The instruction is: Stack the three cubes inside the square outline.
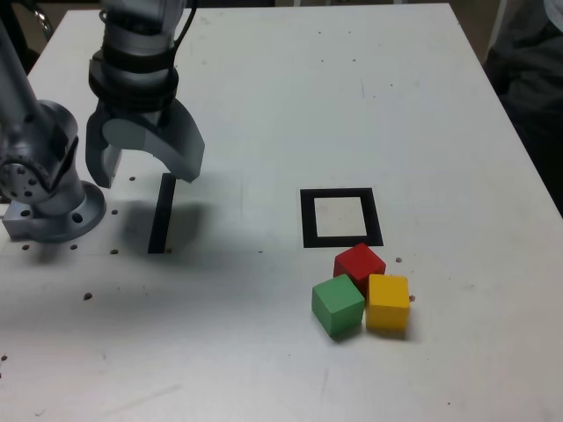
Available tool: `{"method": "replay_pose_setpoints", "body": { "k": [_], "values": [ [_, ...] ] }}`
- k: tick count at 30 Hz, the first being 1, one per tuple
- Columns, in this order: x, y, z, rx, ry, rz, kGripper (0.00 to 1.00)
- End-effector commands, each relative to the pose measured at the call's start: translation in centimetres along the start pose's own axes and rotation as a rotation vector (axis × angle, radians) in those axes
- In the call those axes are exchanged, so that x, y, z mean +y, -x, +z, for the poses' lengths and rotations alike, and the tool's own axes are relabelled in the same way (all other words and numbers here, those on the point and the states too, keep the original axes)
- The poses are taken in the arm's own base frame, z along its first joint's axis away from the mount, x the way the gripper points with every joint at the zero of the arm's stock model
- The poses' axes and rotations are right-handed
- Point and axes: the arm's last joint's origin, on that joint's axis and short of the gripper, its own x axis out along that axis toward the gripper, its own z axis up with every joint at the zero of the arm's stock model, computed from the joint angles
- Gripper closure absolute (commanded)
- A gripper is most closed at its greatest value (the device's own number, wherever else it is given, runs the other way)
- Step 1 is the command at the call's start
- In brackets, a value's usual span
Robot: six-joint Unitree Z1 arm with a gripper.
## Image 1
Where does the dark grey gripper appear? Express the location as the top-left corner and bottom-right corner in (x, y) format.
(84, 98), (207, 190)

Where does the red cube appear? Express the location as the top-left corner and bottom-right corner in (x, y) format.
(333, 242), (387, 294)

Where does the green cube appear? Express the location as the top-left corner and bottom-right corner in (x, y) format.
(311, 273), (367, 338)

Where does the yellow cube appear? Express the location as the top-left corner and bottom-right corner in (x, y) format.
(365, 273), (412, 331)

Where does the black tape square outline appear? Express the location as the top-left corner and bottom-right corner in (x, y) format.
(299, 187), (384, 250)

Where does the black tape strip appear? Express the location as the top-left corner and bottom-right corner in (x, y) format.
(147, 172), (178, 255)

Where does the chrome metal tube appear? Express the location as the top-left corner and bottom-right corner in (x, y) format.
(30, 6), (54, 34)

